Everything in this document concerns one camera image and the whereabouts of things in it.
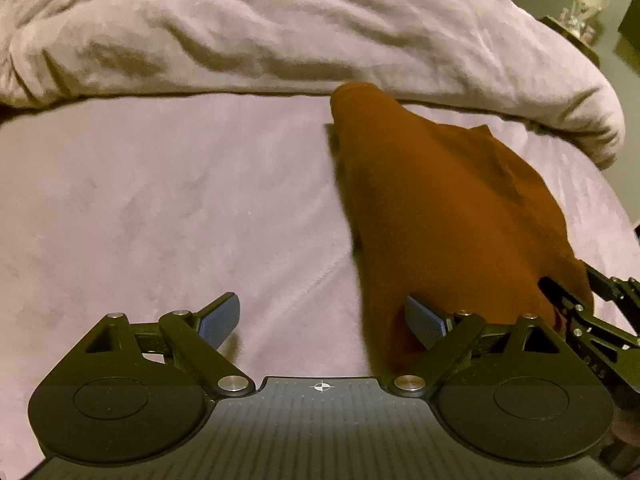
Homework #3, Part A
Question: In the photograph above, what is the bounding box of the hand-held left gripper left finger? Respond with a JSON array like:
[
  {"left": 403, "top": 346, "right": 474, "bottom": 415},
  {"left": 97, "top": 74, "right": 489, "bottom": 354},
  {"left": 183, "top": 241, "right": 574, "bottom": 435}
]
[{"left": 85, "top": 291, "right": 256, "bottom": 399}]

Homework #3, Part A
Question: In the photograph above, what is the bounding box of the decorative ornament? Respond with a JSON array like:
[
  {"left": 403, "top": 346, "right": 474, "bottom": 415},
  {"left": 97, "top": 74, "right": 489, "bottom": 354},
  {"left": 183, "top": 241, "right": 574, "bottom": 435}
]
[{"left": 560, "top": 0, "right": 611, "bottom": 41}]

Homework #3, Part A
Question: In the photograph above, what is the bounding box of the rumpled grey duvet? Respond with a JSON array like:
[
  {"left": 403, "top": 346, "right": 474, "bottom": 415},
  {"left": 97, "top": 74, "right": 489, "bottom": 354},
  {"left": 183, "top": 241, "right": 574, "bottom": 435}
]
[{"left": 0, "top": 0, "right": 628, "bottom": 171}]

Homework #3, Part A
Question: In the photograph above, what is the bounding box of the rust brown shirt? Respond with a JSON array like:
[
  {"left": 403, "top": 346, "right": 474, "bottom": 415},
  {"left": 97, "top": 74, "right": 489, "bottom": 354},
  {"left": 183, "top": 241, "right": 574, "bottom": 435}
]
[{"left": 330, "top": 81, "right": 596, "bottom": 376}]

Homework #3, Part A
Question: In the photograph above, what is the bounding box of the wooden shelf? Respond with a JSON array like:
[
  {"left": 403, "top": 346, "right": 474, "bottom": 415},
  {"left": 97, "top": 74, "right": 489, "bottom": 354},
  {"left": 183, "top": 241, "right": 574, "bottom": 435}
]
[{"left": 539, "top": 14, "right": 603, "bottom": 63}]

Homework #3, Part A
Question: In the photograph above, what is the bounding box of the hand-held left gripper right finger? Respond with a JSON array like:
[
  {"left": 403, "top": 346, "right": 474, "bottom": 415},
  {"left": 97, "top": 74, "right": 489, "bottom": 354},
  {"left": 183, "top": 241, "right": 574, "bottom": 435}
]
[{"left": 393, "top": 295, "right": 567, "bottom": 399}]

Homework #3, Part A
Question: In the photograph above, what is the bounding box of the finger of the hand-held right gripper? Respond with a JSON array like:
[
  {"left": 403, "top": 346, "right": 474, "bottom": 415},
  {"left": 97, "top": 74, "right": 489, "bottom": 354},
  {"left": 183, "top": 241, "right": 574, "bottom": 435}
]
[
  {"left": 540, "top": 275, "right": 640, "bottom": 387},
  {"left": 584, "top": 261, "right": 640, "bottom": 312}
]

